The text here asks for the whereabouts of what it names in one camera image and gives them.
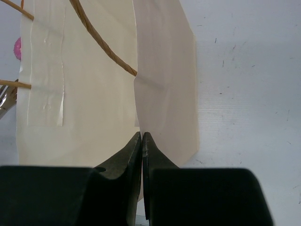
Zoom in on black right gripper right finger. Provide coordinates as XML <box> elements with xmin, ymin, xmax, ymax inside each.
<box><xmin>142</xmin><ymin>132</ymin><xmax>273</xmax><ymax>226</ymax></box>

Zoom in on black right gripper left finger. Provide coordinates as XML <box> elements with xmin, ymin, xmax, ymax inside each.
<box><xmin>0</xmin><ymin>132</ymin><xmax>142</xmax><ymax>226</ymax></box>

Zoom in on silver metal tongs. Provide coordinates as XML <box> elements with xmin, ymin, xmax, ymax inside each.
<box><xmin>0</xmin><ymin>85</ymin><xmax>17</xmax><ymax>119</ymax></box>

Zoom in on cream paper bag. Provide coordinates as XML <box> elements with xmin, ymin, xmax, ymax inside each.
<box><xmin>16</xmin><ymin>0</ymin><xmax>200</xmax><ymax>203</ymax></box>

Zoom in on pink frosted fake donut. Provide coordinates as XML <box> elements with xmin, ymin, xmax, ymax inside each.
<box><xmin>13</xmin><ymin>37</ymin><xmax>22</xmax><ymax>61</ymax></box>

